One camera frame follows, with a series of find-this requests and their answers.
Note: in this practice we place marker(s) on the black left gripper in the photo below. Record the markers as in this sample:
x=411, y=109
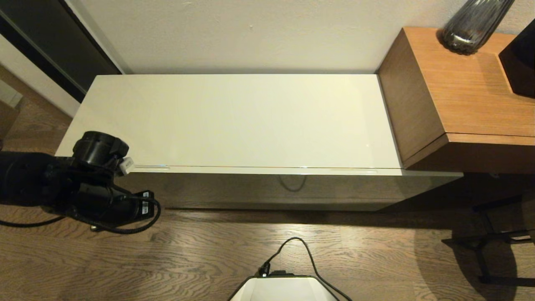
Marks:
x=113, y=207

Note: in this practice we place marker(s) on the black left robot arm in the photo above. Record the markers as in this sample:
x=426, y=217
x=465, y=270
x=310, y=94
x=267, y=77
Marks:
x=25, y=177

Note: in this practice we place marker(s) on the white glossy drawer cabinet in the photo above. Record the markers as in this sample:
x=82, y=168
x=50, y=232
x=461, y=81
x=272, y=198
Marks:
x=250, y=121

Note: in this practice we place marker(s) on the dark door panel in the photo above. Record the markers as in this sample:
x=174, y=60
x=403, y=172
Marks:
x=50, y=37

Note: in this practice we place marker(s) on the brown wooden side cabinet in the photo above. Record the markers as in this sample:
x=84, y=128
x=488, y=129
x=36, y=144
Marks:
x=459, y=92

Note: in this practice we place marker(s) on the grey ribbed glass vase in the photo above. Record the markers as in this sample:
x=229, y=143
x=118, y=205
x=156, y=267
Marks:
x=472, y=25

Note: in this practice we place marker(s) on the black box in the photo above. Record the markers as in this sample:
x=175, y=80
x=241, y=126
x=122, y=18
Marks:
x=522, y=62

